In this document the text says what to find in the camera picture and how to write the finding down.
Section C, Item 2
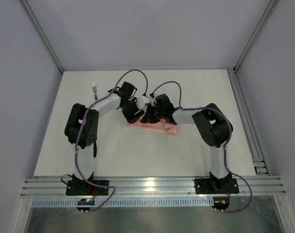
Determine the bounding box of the pink cloth napkin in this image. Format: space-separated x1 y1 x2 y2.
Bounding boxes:
130 117 178 135

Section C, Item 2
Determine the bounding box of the black handled knife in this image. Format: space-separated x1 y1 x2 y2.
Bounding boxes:
93 140 97 158

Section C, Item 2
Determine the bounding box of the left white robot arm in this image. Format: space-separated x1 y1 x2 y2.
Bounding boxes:
65 82 144 184

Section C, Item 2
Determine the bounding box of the left small controller board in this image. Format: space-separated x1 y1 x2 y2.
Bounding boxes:
76 198 95 214

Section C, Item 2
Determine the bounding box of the small controller board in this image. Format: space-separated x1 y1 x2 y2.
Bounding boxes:
212 197 230 212
76 198 95 214

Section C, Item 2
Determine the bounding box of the right small controller board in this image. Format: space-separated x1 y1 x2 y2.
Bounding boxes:
212 197 230 212

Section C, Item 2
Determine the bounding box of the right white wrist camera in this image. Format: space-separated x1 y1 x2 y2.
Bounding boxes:
149 93 157 107

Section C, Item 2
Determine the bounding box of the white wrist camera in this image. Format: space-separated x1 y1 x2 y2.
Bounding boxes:
149 93 157 107
137 95 152 109

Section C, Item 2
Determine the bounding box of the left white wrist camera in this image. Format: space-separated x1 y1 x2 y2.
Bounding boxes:
137 95 152 109

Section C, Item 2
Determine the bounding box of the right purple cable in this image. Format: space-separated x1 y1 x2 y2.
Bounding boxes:
150 81 253 214

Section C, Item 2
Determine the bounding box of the purple cable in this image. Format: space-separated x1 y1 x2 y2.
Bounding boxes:
150 81 253 214
73 69 149 212

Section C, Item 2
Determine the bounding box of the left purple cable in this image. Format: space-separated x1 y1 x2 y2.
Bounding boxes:
73 69 149 212

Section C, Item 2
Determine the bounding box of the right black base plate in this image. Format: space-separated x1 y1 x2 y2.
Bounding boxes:
194 172 240 194

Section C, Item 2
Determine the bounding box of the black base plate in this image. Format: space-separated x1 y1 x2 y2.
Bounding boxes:
194 172 240 194
60 174 109 196

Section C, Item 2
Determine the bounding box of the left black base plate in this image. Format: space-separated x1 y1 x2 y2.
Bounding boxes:
60 174 109 196

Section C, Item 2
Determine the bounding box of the slotted cable duct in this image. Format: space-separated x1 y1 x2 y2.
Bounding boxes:
31 197 213 208

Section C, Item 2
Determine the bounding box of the right side aluminium rail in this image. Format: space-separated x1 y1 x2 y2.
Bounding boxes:
227 69 271 176

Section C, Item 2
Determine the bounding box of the aluminium rail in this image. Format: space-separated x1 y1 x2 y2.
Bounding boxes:
20 176 286 198
227 69 271 176

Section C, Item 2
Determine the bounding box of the front aluminium rail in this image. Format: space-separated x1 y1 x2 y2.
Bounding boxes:
20 176 286 198

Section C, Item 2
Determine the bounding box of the left corner aluminium post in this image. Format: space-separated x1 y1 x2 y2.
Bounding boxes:
19 0 65 74

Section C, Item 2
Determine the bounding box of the corner aluminium post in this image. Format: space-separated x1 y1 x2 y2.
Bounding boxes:
19 0 65 74
233 0 280 72

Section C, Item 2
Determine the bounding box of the right corner aluminium post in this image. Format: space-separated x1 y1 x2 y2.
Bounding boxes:
233 0 280 72

